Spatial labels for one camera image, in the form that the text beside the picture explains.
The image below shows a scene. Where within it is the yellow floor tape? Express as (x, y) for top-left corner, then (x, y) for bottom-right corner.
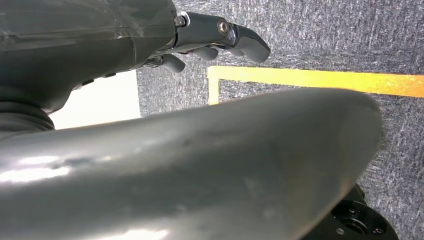
(206, 65), (424, 106)

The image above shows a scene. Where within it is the black round robot joint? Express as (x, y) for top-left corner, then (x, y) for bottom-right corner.
(300, 183), (400, 240)

